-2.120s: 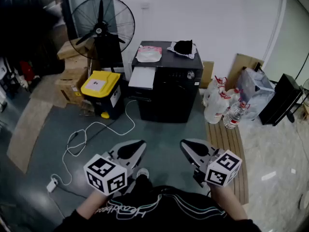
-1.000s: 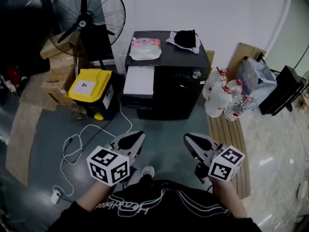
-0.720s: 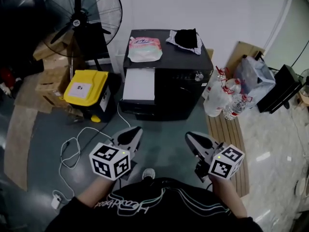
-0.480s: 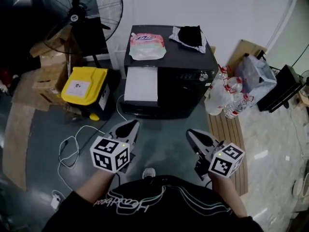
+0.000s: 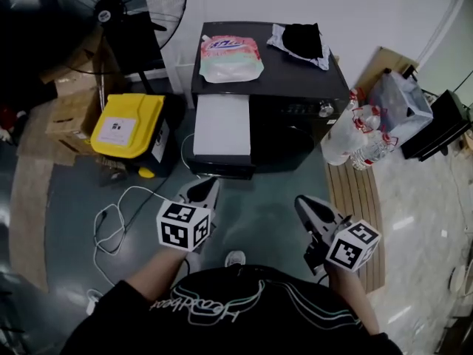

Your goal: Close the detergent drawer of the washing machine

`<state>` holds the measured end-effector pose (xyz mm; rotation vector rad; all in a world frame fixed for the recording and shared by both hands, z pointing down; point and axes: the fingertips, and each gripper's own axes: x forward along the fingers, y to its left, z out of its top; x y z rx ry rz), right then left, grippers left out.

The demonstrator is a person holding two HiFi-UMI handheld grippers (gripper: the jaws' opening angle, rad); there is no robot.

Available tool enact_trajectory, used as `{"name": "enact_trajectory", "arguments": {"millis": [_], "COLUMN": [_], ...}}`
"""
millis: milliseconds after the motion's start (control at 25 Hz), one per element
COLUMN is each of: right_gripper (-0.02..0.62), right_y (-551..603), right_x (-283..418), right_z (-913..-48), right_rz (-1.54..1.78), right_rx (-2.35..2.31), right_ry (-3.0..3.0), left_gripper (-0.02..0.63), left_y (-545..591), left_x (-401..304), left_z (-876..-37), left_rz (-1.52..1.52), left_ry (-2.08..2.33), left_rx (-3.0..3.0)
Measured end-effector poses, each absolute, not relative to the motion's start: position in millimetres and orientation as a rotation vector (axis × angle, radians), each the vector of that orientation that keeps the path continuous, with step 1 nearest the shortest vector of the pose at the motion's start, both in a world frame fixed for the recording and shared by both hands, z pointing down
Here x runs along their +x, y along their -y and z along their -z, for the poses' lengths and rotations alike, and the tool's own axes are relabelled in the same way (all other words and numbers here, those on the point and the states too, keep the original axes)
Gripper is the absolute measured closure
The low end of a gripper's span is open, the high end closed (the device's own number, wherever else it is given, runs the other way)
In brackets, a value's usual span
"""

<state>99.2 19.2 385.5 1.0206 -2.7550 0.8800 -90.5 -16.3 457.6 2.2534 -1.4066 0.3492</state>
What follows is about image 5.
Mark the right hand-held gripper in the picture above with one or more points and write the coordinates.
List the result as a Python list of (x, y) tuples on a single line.
[(351, 248)]

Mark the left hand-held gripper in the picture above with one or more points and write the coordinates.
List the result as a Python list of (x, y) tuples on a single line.
[(183, 226)]

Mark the white detergent drawer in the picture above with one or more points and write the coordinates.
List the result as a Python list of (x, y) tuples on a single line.
[(221, 128)]

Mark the person's left forearm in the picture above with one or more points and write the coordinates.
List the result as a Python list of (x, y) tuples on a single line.
[(159, 276)]

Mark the person's right forearm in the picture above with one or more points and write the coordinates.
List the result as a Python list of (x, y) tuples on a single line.
[(353, 298)]

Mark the silver washing machine dial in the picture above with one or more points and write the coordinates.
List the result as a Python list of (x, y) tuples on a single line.
[(326, 109)]

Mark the black washing machine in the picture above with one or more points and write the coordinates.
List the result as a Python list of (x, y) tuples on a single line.
[(281, 87)]

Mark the pink detergent refill pouch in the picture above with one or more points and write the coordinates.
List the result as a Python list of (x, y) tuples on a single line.
[(229, 59)]

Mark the striped wooden board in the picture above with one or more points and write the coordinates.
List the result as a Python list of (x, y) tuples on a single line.
[(354, 198)]

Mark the person's white shoe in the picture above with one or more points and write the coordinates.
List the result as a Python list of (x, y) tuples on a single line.
[(235, 258)]

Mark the clear red-capped water bottle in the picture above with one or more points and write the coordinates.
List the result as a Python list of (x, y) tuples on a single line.
[(367, 118), (373, 150), (338, 139)]

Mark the person's black printed shirt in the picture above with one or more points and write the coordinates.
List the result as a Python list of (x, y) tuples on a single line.
[(240, 324)]

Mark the yellow lidded black bin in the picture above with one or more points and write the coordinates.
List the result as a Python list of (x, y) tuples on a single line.
[(125, 124)]

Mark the clear plastic storage box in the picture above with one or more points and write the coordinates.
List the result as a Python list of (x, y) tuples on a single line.
[(401, 105)]

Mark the black case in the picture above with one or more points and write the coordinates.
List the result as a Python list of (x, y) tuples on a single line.
[(439, 124)]

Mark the brown cardboard box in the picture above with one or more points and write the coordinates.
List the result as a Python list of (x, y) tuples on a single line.
[(79, 59), (70, 120)]

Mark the flat cardboard sheet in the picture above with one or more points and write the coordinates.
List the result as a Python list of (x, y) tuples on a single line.
[(384, 59)]

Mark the red object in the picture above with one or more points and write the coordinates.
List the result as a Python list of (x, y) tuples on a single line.
[(9, 118)]

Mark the grey crumpled cloth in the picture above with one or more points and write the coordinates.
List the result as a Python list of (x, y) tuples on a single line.
[(275, 37)]

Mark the black cloth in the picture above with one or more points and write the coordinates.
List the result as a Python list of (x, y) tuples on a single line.
[(301, 41)]

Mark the black standing fan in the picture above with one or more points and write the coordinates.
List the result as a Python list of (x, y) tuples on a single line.
[(111, 17)]

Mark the white wall pipe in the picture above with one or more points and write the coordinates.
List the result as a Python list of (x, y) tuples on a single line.
[(443, 20)]

